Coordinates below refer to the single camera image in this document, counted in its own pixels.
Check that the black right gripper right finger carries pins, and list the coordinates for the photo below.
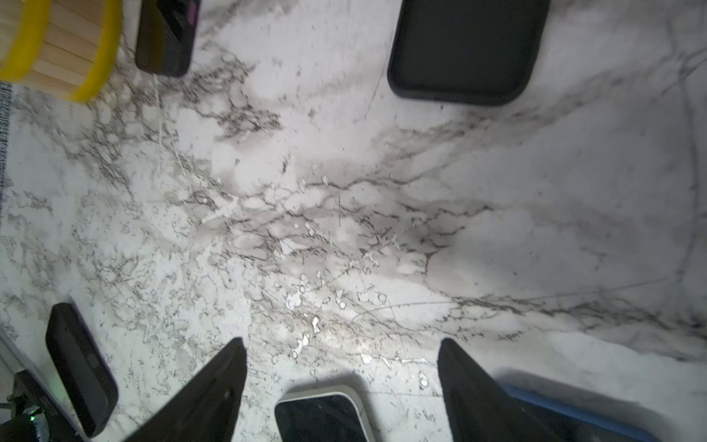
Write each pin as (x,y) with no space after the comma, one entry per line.
(477,407)

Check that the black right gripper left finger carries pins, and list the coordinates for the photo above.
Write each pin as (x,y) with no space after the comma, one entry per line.
(207,408)

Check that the black phone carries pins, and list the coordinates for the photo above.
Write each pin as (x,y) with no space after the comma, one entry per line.
(334,413)
(575,424)

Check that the black phone case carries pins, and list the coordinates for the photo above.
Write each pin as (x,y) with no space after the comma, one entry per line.
(477,52)
(166,34)
(89,384)

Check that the yellow bamboo steamer basket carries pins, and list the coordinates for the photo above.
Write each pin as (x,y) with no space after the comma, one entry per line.
(66,48)

